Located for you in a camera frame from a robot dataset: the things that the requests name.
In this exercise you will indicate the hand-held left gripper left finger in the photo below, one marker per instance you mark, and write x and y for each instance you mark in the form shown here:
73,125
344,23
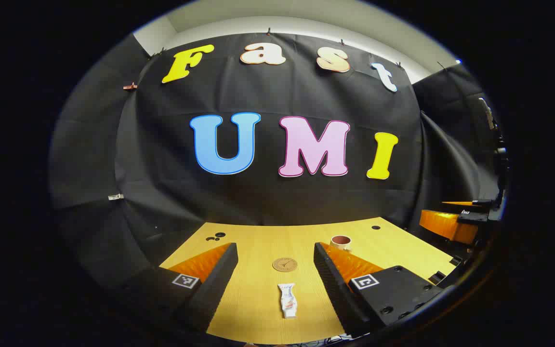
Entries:
217,284

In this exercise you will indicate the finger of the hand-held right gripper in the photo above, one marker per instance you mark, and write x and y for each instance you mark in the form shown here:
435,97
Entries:
446,224
465,203

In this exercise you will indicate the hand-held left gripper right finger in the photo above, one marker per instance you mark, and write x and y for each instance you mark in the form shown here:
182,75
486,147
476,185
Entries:
335,289

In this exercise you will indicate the white toothpaste tube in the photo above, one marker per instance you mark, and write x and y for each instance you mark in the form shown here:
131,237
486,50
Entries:
287,301

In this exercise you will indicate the round wooden coaster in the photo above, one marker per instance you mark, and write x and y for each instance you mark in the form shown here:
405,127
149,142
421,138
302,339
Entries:
284,264

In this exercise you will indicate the wooden desktop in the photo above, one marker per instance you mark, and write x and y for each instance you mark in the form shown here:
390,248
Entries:
258,250

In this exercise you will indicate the black backdrop cloth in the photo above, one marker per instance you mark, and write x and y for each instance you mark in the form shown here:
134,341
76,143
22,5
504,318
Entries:
258,193

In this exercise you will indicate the copper cloth clip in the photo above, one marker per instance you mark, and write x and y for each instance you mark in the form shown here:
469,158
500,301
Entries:
130,86

